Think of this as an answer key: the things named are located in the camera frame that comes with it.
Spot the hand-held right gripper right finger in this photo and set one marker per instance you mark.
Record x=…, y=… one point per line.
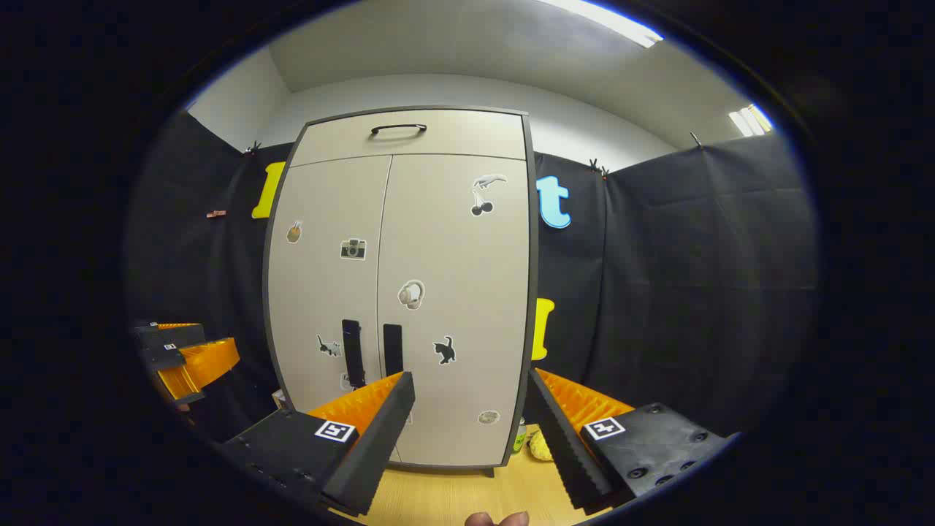
x=566, y=446

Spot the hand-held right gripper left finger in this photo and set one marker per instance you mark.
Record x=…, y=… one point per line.
x=369, y=446

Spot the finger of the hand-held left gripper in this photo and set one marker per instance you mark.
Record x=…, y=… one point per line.
x=175, y=334
x=208, y=361

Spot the long ceiling light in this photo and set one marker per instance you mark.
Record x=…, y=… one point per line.
x=606, y=20

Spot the beige cabinet drawer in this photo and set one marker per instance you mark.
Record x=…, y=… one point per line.
x=467, y=135

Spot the grey double-door shoe cabinet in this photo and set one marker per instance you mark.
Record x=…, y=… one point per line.
x=522, y=292

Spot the yellow object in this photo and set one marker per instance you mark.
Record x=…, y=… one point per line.
x=540, y=447

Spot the black backdrop cloth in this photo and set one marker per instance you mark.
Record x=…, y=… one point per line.
x=694, y=292

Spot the green bottle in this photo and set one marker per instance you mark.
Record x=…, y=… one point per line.
x=519, y=437

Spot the beige cabinet door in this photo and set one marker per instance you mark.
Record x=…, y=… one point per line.
x=321, y=292
x=467, y=292

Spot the small ceiling light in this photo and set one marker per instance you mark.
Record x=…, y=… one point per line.
x=751, y=120

